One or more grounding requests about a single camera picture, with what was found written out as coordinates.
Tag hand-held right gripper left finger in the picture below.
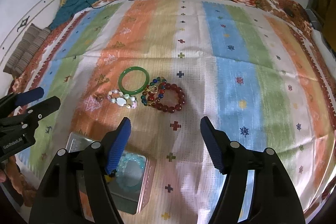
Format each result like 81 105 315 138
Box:
29 117 132 224

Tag green jade bangle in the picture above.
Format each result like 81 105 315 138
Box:
118 66 150 95

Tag dark red bead bracelet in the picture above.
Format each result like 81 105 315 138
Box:
147 83 186 111

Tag colourful striped mat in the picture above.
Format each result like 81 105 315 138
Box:
29 0 336 222

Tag multicolour glass bead bracelet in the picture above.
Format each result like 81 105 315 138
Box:
141 77 167 107

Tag silver metal tin box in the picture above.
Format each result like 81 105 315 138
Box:
66 132 151 214

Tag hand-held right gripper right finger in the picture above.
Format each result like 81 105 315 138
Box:
200 116 306 224

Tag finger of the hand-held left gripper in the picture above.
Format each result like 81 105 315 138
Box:
0 96 61 135
0 87 44 109

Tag white pearl bead bracelet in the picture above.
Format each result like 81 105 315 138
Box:
108 90 138 109

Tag light blue bead bracelet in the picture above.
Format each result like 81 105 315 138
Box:
115 153 146 187

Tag brown striped folded cloth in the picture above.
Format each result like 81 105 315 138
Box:
3 23 51 78

